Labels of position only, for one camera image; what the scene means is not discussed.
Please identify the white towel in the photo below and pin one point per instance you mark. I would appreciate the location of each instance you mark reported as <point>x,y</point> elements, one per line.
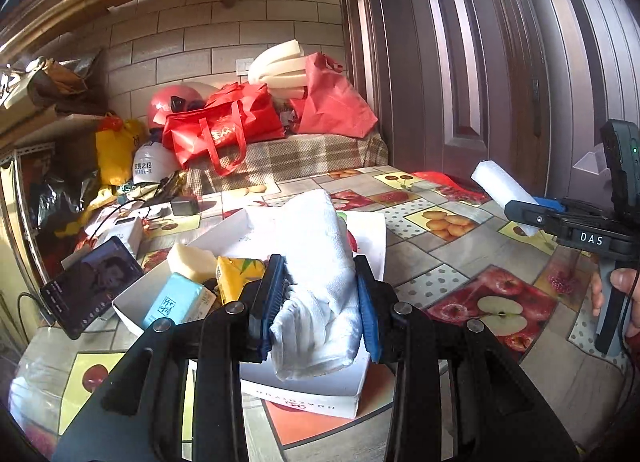
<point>317,331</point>

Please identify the cream foam rolls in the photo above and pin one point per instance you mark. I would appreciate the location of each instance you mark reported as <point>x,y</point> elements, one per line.
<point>282,68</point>

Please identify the plaid covered bench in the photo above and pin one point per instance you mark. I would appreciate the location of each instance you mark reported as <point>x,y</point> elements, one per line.
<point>292,157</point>

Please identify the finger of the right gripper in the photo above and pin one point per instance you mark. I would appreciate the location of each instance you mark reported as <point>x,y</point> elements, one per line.
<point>550,205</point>
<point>532,215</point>

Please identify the dark wooden door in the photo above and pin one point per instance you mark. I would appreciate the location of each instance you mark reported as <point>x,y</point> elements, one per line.
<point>524,83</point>

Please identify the yellow sponge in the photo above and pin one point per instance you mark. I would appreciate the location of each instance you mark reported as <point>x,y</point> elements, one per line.
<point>192,263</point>

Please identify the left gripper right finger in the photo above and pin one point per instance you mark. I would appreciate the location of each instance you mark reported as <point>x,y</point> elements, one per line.
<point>395,332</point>

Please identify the black tracking camera box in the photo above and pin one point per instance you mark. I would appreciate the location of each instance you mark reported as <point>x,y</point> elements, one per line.
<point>620,141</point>

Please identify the white power bank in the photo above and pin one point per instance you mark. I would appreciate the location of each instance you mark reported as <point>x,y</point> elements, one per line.
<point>129,230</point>

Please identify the red tote bag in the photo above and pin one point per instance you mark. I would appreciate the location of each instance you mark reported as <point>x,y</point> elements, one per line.
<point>232,118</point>

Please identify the red paper bag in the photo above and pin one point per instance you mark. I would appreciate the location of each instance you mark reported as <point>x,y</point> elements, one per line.
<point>331,106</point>

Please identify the yellow plastic bag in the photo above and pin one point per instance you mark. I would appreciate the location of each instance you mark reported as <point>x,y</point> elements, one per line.
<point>117,141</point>

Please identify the person right hand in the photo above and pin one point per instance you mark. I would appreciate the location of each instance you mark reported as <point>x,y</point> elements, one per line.
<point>625,280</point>

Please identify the black charger block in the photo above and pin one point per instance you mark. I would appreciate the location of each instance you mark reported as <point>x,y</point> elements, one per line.
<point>185,205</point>

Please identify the white foam sheet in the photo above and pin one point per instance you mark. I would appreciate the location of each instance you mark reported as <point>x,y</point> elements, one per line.
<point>500,185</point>

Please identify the red helmet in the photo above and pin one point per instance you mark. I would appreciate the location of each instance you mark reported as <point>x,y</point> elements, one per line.
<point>170,100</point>

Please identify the red plush apple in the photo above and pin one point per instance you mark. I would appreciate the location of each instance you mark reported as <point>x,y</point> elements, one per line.
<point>350,237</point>

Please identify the teal tissue pack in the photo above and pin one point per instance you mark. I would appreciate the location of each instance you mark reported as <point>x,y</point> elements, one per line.
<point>180,300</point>

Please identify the flat red bag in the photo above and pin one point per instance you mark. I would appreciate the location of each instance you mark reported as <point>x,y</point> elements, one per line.
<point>452,191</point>

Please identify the fruit pattern tablecloth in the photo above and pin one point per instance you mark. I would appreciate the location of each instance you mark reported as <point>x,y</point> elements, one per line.
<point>434,249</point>

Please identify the white cardboard box tray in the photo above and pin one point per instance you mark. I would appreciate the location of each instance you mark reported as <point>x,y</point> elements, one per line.
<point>335,394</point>

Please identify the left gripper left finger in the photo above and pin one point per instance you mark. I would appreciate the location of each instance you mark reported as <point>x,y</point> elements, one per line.
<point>237,332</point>

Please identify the black smartphone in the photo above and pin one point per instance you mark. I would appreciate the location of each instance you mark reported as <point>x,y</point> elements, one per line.
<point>85,290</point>

